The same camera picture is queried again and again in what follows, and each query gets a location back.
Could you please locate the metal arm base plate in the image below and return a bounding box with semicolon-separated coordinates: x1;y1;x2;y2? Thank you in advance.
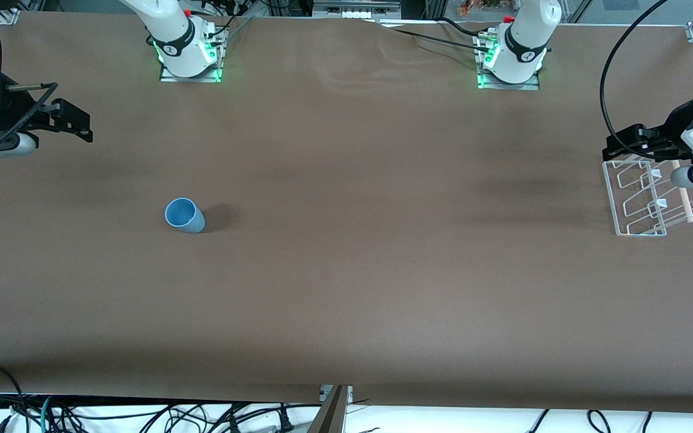
476;31;541;91
159;24;229;84

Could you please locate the teal floor cable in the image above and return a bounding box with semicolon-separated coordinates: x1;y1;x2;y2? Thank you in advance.
40;395;58;433

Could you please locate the blue plastic cup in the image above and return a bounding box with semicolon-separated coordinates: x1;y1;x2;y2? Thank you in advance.
164;198;206;234

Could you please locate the white power strip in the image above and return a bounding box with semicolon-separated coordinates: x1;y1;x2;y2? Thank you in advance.
313;1;402;19

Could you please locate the long black table cable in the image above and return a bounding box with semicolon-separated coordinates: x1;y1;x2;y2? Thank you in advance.
377;22;493;52

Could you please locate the white wire cup rack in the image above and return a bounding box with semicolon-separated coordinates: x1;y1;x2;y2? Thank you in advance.
602;155;693;237

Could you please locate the short black table cable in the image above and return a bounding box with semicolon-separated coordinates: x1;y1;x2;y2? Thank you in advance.
440;16;491;38

